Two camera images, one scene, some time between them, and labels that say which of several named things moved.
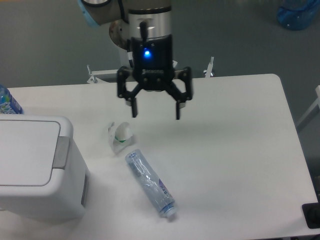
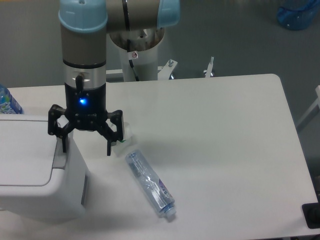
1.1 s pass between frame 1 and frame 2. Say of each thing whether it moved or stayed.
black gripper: moved
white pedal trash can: stayed
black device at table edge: stayed
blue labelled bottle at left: stayed
